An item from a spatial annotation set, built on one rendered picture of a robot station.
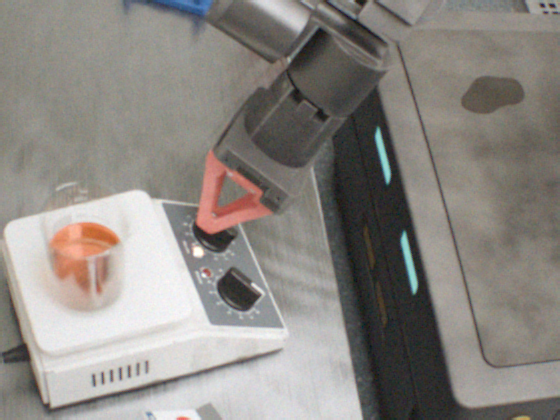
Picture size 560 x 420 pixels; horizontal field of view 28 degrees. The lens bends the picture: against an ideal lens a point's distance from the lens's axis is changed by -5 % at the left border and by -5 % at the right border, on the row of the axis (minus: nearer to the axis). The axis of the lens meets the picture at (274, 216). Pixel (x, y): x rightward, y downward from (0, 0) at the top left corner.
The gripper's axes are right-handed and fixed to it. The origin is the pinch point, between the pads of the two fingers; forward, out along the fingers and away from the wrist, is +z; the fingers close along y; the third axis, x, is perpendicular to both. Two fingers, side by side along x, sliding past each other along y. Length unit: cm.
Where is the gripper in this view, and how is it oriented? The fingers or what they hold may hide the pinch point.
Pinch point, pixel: (211, 217)
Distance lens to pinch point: 91.4
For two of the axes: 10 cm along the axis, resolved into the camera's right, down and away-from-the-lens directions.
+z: -5.5, 6.3, 5.4
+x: 7.9, 6.0, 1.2
